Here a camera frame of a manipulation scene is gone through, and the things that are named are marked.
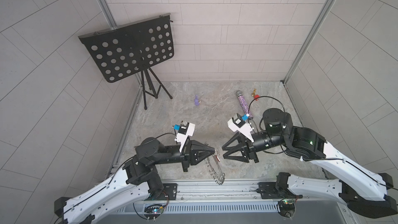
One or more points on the metal disc with key rings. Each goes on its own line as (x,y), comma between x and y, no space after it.
(215,169)

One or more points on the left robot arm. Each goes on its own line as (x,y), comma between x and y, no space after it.
(137,180)

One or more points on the right circuit board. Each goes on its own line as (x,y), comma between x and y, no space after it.
(286,209)

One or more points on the small purple figurine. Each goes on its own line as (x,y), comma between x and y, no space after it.
(197,101)

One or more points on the circuit board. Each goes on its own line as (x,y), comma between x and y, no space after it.
(155,209)
(286,209)

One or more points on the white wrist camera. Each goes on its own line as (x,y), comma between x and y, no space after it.
(240,124)
(183,131)

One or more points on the purple glitter microphone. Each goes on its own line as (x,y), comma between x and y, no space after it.
(244,104)

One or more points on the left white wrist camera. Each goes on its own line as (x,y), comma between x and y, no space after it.
(183,131)

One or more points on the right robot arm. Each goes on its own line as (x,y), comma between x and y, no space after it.
(362,191)

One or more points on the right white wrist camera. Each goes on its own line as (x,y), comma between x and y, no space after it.
(240,124)

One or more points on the left circuit board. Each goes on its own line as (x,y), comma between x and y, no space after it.
(155,209)

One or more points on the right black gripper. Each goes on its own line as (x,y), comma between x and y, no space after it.
(250,153)

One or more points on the black perforated music stand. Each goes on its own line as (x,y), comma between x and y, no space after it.
(133,48)

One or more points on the gold chess pawn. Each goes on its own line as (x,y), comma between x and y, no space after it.
(253,92)

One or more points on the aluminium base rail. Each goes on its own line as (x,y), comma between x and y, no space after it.
(217,191)

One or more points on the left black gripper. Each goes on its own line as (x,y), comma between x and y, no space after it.
(192,153)

